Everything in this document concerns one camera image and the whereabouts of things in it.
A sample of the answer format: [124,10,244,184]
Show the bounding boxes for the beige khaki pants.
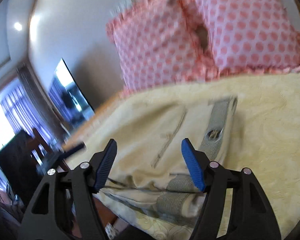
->
[87,96,237,226]

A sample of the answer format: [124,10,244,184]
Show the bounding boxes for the dark wooden chair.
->
[26,128,70,175]

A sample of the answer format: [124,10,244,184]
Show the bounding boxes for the cream patterned bedspread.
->
[128,74,300,239]

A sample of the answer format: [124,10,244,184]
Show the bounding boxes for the black flat screen television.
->
[48,59,94,128]

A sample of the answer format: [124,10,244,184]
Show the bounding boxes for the pink polka dot pillow front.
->
[194,0,300,78]

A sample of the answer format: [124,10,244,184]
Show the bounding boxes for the pink polka dot pillow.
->
[106,0,219,94]
[194,0,300,78]

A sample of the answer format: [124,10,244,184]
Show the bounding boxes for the pink polka dot pillow rear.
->
[106,0,219,94]

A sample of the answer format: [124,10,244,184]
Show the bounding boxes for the white wall outlet plate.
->
[109,0,136,17]

